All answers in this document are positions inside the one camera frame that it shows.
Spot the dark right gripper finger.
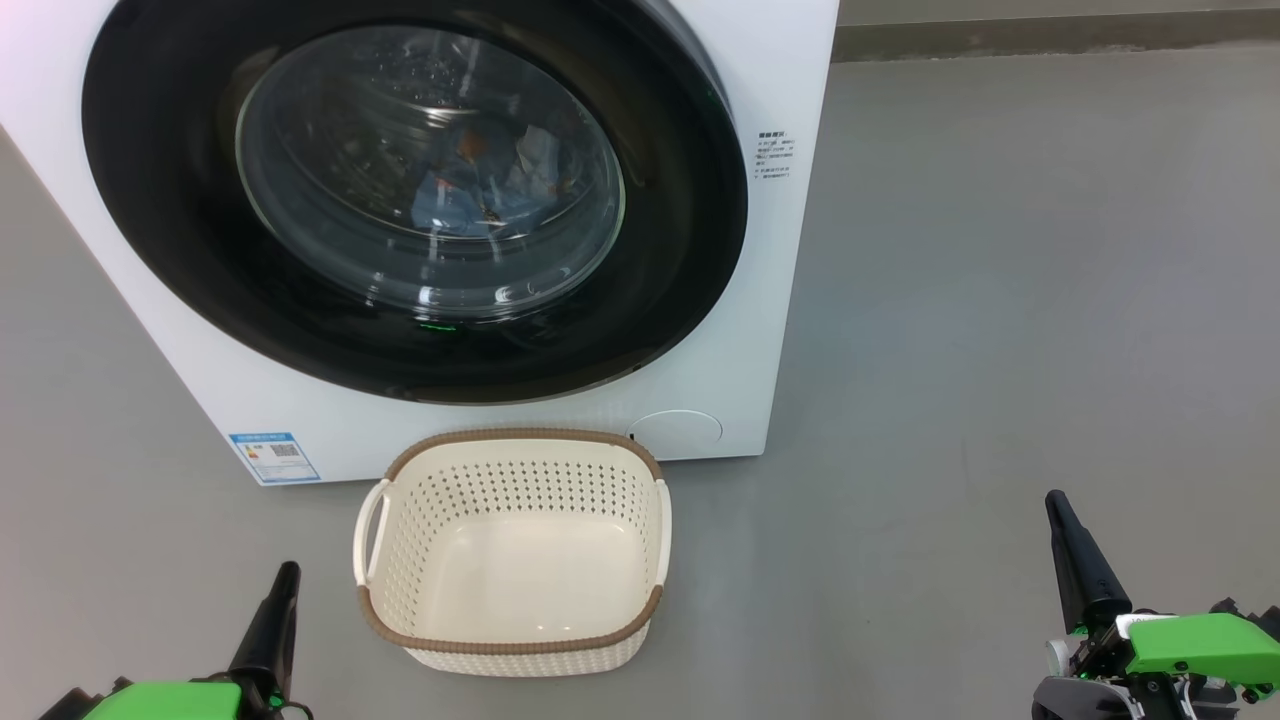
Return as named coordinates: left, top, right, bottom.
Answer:
left=1045, top=490, right=1133, bottom=636

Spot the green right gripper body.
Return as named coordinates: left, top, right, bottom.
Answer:
left=1030, top=600, right=1280, bottom=720

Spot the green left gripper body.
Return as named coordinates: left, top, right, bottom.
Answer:
left=40, top=675, right=316, bottom=720

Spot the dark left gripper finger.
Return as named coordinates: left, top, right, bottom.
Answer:
left=228, top=561, right=302, bottom=701

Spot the black round glass washer door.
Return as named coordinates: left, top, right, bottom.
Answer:
left=82, top=0, right=749, bottom=406

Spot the blue bear-print garment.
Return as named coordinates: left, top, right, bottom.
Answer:
left=412, top=125, right=561, bottom=239

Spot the cream and blue garment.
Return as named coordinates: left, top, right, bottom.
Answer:
left=505, top=125, right=561, bottom=191

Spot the white front-load washing machine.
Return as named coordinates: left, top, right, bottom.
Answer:
left=0, top=0, right=841, bottom=488

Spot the blue energy label sticker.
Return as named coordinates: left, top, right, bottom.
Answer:
left=228, top=432, right=321, bottom=485

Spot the cream perforated laundry basket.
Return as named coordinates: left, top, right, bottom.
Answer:
left=353, top=428, right=672, bottom=678

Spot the round white filter cover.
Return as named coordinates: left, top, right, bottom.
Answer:
left=628, top=410, right=723, bottom=461

